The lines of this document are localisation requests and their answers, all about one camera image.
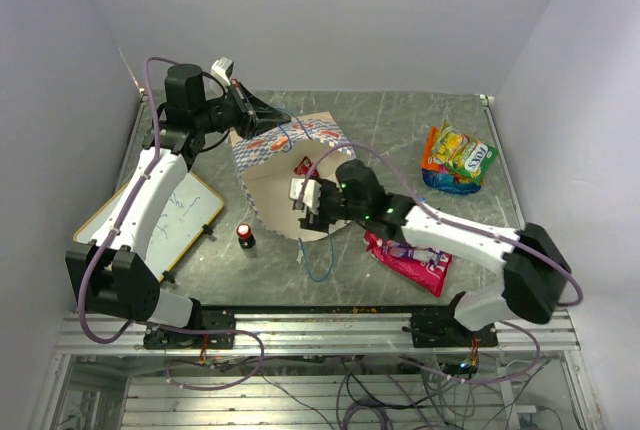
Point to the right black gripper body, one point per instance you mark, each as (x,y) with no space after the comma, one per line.
(333,206)

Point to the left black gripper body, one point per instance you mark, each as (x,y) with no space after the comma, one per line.
(241,113)

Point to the small red snack packet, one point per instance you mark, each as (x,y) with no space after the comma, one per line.
(304,166)

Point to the blue checkered paper bag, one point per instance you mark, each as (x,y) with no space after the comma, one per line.
(264,166)

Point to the purple snack packet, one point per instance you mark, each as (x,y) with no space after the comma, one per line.
(403,251)

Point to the pink snack bag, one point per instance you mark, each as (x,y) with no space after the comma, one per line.
(429,276)

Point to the blue fruit candy bag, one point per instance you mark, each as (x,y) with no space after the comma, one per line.
(449,183)

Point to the green yellow candy bag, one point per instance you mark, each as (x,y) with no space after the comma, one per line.
(469,158)

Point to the orange Fox's candy bag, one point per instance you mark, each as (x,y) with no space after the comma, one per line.
(434,156)

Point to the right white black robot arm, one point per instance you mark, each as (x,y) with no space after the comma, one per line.
(531,271)

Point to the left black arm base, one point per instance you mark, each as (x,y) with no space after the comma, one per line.
(209,328)

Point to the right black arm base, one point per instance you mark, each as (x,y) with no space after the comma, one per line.
(433,326)

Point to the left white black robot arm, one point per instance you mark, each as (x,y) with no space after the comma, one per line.
(109,275)

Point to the red black small bottle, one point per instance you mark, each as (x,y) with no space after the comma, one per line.
(245,236)

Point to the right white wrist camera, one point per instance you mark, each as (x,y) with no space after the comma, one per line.
(305,195)

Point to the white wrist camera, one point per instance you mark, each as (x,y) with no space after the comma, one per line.
(305,195)
(222,70)

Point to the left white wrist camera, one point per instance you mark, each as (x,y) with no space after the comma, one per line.
(222,70)

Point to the small whiteboard with yellow frame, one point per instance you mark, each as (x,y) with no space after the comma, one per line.
(170,212)

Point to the aluminium rail frame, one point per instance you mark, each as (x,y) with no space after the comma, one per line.
(331,334)

